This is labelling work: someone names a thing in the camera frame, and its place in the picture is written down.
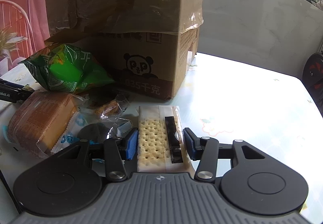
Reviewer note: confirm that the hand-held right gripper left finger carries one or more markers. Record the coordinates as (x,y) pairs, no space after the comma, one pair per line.
(132,144)

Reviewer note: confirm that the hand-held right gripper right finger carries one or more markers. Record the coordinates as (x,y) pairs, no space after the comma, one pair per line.
(189,143)

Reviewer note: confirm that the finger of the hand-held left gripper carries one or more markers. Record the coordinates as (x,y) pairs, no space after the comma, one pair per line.
(25,92)

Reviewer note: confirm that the clear cracker packet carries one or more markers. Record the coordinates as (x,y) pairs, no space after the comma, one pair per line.
(151,138)

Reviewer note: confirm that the orange bread packet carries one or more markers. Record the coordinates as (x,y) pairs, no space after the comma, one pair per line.
(43,118)

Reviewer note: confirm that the dark round cookie packet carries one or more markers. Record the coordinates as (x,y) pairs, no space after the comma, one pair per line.
(92,132)

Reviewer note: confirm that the green snack bag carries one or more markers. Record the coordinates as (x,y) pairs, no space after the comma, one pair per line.
(68,70)

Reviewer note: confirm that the brown cardboard box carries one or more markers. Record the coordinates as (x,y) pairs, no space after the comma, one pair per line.
(164,67)

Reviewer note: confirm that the black exercise bike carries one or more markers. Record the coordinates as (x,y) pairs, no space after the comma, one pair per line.
(313,75)

